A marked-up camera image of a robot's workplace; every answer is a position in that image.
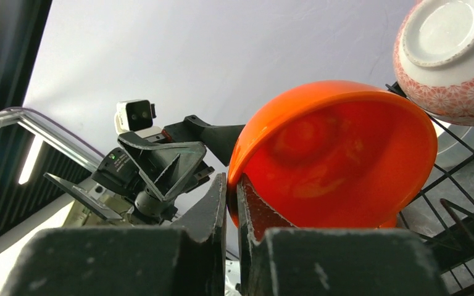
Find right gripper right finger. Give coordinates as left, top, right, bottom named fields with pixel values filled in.
left=236, top=175, right=448, bottom=295

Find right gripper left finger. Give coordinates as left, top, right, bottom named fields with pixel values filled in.
left=1, top=173, right=227, bottom=295

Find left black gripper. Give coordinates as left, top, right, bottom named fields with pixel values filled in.
left=117, top=115, right=247, bottom=205

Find orange bowl tier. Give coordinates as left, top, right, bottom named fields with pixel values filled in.
left=227, top=80, right=438, bottom=229

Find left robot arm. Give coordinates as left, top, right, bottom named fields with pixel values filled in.
left=44, top=115, right=244, bottom=225

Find white bowl behind rack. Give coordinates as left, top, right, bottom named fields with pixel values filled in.
left=432, top=121, right=474, bottom=168

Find pink floral bowl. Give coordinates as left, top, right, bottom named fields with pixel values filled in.
left=393, top=0, right=474, bottom=126

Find black wire dish rack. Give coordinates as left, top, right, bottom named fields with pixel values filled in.
left=385, top=81, right=474, bottom=296

